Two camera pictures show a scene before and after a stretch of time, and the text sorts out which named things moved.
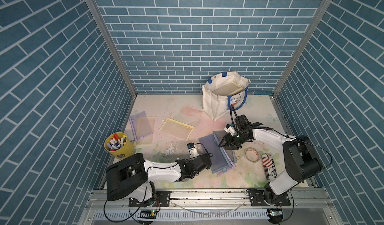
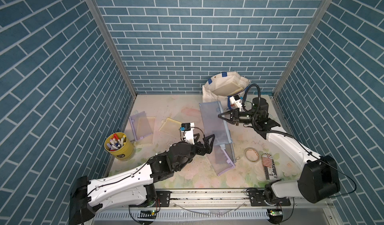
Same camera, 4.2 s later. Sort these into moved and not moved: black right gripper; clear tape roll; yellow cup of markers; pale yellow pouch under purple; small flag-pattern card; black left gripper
Moved: black left gripper; black right gripper
Not moved: small flag-pattern card; yellow cup of markers; pale yellow pouch under purple; clear tape roll
